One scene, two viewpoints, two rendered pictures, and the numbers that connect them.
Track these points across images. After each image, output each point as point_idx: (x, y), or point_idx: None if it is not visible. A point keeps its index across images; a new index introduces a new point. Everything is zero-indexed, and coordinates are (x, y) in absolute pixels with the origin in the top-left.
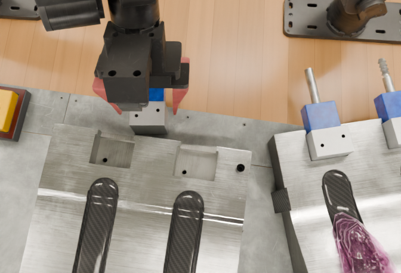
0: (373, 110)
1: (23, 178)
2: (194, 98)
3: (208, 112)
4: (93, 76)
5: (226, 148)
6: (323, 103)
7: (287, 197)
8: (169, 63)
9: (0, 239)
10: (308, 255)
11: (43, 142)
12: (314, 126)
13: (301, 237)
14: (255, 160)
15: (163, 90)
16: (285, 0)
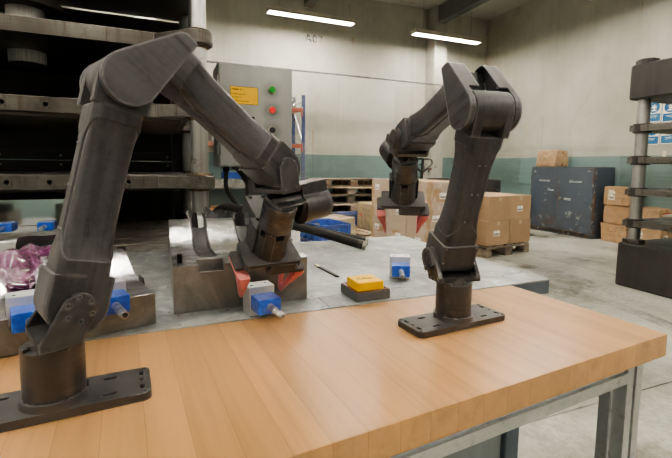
0: None
1: (322, 286)
2: (231, 326)
3: (214, 322)
4: (322, 316)
5: (191, 265)
6: (111, 297)
7: (140, 276)
8: (245, 247)
9: (313, 276)
10: (126, 263)
11: (325, 294)
12: (121, 290)
13: (130, 270)
14: (165, 316)
15: (255, 297)
16: (150, 387)
